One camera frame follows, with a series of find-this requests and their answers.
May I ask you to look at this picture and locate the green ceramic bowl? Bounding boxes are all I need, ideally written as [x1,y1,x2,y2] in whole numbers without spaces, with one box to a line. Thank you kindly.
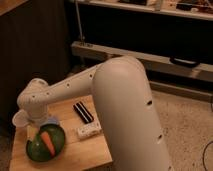
[26,124,66,162]

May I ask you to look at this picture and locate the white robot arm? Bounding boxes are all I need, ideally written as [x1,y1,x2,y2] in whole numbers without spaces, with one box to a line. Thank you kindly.
[17,56,174,171]

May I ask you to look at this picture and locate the black striped remote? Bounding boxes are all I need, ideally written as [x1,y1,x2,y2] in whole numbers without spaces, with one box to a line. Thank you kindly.
[73,102,94,124]

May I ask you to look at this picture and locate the blue sponge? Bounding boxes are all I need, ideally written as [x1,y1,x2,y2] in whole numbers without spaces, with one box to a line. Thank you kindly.
[45,116,60,125]

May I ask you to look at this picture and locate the wooden table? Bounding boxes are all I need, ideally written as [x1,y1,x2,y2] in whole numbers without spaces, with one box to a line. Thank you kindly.
[9,96,112,171]

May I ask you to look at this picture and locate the orange carrot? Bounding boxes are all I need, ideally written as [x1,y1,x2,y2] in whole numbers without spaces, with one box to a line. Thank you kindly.
[41,132,55,156]

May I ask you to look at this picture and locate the metal shelf rack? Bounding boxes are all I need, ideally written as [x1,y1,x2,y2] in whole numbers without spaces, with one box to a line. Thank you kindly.
[69,0,213,101]

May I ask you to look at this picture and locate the clear plastic cup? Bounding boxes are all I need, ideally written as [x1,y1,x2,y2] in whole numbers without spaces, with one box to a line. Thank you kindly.
[12,110,29,127]

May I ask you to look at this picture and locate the black handle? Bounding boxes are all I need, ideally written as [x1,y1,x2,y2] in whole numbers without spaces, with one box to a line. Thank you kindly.
[169,57,200,68]

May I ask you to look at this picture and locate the black cable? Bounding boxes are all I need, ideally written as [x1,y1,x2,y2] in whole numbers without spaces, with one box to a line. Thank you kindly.
[201,99,213,171]

